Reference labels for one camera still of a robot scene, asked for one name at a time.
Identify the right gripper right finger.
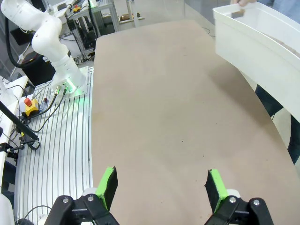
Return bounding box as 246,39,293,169
204,168,275,225

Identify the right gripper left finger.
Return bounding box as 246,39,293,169
44,165,119,225

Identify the white plastic basket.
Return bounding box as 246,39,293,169
212,1,300,119

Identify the person's right hand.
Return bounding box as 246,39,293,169
231,0,257,8

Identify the person in blue shirt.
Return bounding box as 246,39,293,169
255,0,300,165

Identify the black metal rod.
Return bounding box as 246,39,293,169
0,101,40,150

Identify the black box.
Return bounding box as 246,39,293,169
22,55,57,87

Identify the slotted aluminium base plate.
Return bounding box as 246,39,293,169
13,66,95,225

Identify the black cable with metal plug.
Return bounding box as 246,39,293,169
22,85,61,122
28,86,70,133

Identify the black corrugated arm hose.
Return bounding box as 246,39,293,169
5,18,27,69

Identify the aluminium frame rack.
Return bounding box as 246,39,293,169
58,0,118,64

